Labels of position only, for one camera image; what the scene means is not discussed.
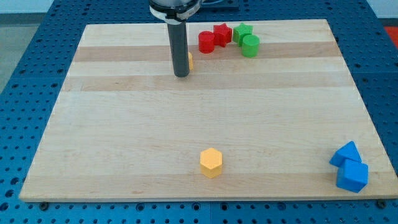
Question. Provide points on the blue cube block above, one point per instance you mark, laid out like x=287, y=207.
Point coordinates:
x=352, y=176

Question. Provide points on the blue triangle block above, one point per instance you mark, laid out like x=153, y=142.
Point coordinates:
x=347, y=152

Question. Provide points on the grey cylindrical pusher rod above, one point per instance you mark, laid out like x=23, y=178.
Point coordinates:
x=179, y=49

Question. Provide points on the red star block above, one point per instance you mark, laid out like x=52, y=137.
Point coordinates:
x=223, y=34

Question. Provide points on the wooden board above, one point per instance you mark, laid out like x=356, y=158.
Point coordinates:
x=124, y=128

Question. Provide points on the red cylinder block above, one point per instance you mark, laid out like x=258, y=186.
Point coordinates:
x=206, y=42

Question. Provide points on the green star block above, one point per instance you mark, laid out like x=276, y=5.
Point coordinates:
x=240, y=31

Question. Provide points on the green cylinder block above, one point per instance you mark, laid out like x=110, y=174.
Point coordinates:
x=250, y=45

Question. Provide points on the yellow heart block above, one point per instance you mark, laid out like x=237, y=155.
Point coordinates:
x=190, y=61

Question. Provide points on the yellow hexagon block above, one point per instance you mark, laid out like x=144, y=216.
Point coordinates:
x=211, y=163

